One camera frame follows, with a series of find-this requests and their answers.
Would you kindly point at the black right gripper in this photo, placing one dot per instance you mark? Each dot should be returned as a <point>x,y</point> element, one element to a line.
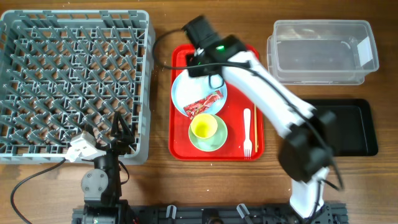
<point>191,60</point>

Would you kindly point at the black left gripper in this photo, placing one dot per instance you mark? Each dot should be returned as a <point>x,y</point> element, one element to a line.
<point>127,137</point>

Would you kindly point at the light blue plate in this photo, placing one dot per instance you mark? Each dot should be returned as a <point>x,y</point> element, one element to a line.
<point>187,90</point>

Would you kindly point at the red snack wrapper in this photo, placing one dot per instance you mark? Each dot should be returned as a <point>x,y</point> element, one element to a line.
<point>202,105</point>

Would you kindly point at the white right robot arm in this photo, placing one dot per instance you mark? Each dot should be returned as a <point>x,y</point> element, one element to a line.
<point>309,135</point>

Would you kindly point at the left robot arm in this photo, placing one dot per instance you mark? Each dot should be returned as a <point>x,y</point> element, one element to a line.
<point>102,185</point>

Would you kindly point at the grey dishwasher rack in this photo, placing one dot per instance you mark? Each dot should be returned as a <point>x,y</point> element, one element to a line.
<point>63,70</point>

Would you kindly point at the clear plastic waste bin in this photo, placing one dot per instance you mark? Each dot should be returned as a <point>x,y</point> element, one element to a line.
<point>319,52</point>

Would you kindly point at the black waste tray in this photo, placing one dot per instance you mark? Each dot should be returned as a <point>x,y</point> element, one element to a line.
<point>357,134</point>

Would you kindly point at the red plastic tray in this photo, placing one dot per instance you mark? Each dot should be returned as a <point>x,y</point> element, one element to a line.
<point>232,114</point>

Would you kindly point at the wooden chopstick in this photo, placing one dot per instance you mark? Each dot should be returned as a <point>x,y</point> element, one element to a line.
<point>255,130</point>

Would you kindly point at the yellow cup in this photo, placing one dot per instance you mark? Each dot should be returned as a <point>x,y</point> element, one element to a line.
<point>204,126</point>

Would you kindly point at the green saucer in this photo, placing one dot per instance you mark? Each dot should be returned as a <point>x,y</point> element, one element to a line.
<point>213,143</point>

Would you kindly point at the white plastic fork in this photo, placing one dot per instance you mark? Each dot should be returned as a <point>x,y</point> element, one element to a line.
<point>247,144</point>

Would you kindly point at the white label in bin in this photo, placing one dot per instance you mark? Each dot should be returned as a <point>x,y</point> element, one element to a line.
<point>364,51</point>

